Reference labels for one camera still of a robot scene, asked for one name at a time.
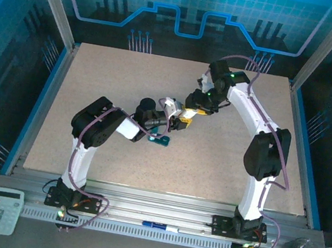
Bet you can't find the teal weekly pill organizer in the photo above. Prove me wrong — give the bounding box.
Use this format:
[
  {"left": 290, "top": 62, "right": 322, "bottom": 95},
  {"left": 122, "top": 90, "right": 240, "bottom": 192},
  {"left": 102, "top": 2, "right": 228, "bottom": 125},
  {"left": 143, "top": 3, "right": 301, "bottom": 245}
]
[{"left": 147, "top": 131, "right": 172, "bottom": 147}]

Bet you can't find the blue white marker pen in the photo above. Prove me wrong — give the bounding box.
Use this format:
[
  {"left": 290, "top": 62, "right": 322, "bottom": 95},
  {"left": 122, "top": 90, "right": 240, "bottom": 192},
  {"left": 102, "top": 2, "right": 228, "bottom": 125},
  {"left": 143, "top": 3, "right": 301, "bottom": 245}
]
[{"left": 141, "top": 220, "right": 181, "bottom": 233}]

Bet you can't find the white desk calculator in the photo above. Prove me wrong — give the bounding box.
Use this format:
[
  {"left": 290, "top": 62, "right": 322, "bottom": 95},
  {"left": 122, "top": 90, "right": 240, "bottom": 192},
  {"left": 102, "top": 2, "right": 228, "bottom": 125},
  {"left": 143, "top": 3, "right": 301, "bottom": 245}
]
[{"left": 0, "top": 187, "right": 27, "bottom": 239}]

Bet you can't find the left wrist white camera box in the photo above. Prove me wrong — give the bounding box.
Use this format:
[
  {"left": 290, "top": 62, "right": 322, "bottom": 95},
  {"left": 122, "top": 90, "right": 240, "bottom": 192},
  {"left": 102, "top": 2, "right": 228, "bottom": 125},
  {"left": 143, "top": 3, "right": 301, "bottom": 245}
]
[{"left": 158, "top": 96, "right": 186, "bottom": 118}]

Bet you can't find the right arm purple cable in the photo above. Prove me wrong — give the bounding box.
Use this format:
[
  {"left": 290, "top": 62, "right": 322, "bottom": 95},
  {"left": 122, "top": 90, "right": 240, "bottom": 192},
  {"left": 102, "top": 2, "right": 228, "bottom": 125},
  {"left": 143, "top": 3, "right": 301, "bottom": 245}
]
[{"left": 174, "top": 49, "right": 312, "bottom": 248}]

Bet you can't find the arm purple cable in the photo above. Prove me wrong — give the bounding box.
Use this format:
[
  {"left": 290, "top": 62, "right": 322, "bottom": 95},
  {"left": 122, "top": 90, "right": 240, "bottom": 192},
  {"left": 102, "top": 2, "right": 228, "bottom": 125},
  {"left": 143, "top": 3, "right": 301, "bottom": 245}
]
[
  {"left": 56, "top": 101, "right": 173, "bottom": 247},
  {"left": 174, "top": 49, "right": 312, "bottom": 248}
]

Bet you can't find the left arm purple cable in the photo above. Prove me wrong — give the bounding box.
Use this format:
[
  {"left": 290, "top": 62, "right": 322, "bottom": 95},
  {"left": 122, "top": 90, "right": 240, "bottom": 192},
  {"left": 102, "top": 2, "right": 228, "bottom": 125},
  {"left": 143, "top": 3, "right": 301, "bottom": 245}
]
[{"left": 56, "top": 101, "right": 173, "bottom": 247}]

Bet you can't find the aluminium mounting rail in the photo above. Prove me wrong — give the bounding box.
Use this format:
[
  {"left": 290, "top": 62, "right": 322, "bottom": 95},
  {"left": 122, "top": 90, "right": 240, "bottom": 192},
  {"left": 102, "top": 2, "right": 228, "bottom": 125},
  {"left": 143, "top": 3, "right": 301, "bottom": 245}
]
[{"left": 0, "top": 164, "right": 326, "bottom": 248}]

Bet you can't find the aluminium table side rail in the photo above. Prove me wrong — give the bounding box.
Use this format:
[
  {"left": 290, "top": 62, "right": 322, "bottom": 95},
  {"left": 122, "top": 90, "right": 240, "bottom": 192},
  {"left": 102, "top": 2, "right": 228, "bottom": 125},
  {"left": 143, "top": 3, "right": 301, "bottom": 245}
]
[
  {"left": 264, "top": 80, "right": 332, "bottom": 231},
  {"left": 4, "top": 37, "right": 80, "bottom": 184}
]

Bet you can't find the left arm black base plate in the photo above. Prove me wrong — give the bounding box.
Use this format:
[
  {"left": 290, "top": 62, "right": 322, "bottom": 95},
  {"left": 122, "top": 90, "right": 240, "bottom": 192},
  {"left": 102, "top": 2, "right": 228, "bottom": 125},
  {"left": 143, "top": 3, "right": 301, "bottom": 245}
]
[{"left": 44, "top": 185, "right": 105, "bottom": 216}]

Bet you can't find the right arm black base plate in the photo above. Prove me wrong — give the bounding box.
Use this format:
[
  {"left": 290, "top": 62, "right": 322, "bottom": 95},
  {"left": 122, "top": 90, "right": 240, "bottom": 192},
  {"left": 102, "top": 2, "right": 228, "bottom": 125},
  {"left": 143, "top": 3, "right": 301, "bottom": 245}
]
[{"left": 209, "top": 214, "right": 271, "bottom": 245}]

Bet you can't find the grey slotted cable duct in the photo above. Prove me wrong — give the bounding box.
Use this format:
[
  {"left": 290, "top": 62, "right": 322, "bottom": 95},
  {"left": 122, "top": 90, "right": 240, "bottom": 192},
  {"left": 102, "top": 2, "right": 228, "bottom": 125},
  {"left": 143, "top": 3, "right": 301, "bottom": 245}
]
[{"left": 20, "top": 204, "right": 238, "bottom": 248}]

